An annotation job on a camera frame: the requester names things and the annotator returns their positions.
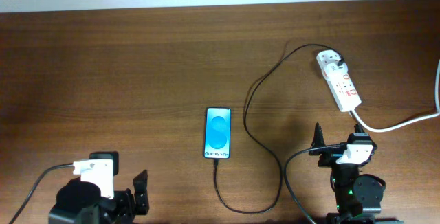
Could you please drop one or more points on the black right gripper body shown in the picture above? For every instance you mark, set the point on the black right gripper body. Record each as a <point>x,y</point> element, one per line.
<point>330,157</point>

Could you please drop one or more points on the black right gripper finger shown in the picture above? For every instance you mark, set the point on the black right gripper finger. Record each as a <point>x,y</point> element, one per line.
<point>318,139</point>
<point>358,129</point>

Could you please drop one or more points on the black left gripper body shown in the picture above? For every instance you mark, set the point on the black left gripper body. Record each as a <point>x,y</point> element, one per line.
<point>120,207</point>

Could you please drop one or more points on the blue Galaxy smartphone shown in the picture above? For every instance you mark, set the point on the blue Galaxy smartphone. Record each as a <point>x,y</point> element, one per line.
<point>217,133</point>

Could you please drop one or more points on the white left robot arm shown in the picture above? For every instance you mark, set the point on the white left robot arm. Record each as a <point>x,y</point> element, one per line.
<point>82,203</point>

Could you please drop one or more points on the white USB charger plug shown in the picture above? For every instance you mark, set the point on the white USB charger plug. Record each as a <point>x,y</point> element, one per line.
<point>333,70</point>

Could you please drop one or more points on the white power strip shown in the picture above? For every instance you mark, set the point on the white power strip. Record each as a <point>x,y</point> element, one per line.
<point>342,87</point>

